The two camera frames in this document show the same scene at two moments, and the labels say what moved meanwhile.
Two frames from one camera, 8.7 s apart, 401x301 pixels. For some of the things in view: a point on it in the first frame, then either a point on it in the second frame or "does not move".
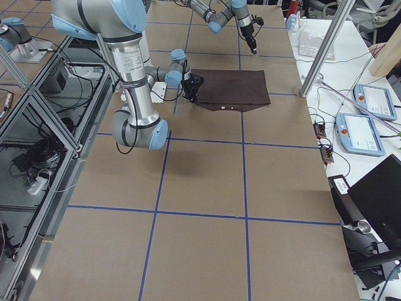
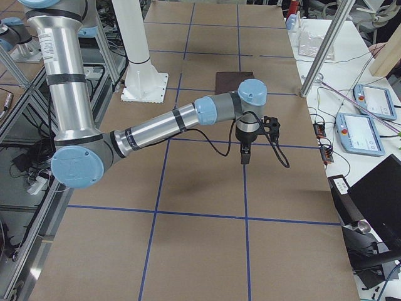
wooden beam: x=389 y=56 does not move
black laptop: x=377 y=196 does not move
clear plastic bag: x=309 y=43 does not move
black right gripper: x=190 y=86 -> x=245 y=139
